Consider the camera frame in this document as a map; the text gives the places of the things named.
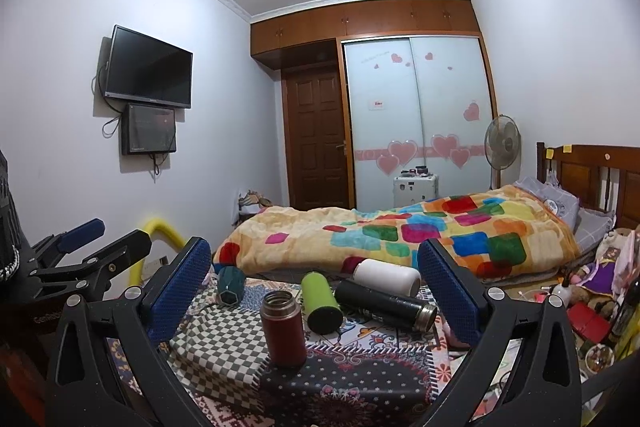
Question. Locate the colourful patchwork blanket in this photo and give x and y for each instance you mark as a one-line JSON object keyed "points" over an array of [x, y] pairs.
{"points": [[360, 232]]}

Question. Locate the wooden bed headboard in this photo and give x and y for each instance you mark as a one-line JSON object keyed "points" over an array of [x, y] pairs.
{"points": [[590, 172]]}

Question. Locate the wall-mounted black television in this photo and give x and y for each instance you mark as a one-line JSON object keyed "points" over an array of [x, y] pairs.
{"points": [[150, 67]]}

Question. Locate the grey checked pillow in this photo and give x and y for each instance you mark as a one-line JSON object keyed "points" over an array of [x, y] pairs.
{"points": [[595, 222]]}

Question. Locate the pile of clothes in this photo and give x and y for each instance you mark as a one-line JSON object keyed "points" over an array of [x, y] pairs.
{"points": [[252, 202]]}

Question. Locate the red box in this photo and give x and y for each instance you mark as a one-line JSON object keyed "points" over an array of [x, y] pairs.
{"points": [[587, 319]]}

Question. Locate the grey printed pillow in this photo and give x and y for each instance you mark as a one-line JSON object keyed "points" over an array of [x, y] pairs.
{"points": [[550, 202]]}

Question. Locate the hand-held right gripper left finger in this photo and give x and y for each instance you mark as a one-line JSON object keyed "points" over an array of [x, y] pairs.
{"points": [[179, 289]]}

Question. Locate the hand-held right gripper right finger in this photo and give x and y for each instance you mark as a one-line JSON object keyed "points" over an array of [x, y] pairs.
{"points": [[446, 289]]}

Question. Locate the dark glass bottle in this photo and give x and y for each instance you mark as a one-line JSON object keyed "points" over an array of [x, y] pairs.
{"points": [[625, 312]]}

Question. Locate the grey checkered cloth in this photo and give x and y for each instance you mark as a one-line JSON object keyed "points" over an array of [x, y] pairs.
{"points": [[220, 347]]}

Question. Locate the teal faceted cup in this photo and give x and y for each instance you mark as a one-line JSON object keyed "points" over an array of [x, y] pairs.
{"points": [[231, 288]]}

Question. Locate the small black wall monitor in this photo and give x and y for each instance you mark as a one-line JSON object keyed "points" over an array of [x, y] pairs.
{"points": [[149, 129]]}

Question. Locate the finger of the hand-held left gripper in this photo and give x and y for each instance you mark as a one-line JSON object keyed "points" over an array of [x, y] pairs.
{"points": [[82, 231], [125, 252]]}

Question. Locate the green bottle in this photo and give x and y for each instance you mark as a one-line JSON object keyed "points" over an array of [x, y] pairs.
{"points": [[320, 297]]}

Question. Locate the small white cabinet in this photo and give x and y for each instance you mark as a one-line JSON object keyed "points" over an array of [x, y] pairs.
{"points": [[415, 192]]}

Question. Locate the dark red thermos cup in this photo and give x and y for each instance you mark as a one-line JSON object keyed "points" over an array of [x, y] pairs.
{"points": [[283, 337]]}

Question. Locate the black thermos cup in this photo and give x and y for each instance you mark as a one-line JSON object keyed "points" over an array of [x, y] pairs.
{"points": [[380, 302]]}

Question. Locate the wooden wardrobe with glass doors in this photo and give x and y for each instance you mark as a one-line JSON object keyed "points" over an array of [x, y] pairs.
{"points": [[380, 107]]}

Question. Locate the stuffed toy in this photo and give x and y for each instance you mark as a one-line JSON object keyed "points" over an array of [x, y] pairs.
{"points": [[615, 252]]}

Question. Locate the yellow foam tube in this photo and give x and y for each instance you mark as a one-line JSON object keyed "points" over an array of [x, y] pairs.
{"points": [[150, 227]]}

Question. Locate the white plastic bottle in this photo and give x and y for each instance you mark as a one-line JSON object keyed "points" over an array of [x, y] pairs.
{"points": [[562, 293]]}

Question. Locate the brown wooden door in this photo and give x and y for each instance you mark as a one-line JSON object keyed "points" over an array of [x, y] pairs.
{"points": [[315, 137]]}

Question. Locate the standing electric fan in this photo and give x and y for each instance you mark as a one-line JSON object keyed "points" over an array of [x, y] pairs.
{"points": [[502, 139]]}

